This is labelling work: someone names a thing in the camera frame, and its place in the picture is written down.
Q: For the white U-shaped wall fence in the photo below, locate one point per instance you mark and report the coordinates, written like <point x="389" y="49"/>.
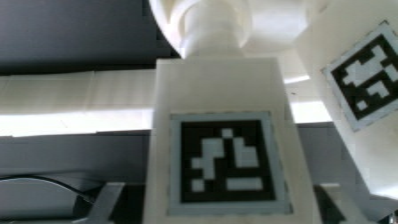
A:
<point x="99" y="101"/>

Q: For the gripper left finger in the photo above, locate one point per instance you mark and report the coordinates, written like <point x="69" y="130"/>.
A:
<point x="94" y="211"/>

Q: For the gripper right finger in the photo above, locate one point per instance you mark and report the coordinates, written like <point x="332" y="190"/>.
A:
<point x="337" y="209"/>

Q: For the white stool leg with tag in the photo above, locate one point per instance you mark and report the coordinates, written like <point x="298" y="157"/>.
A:
<point x="346" y="47"/>

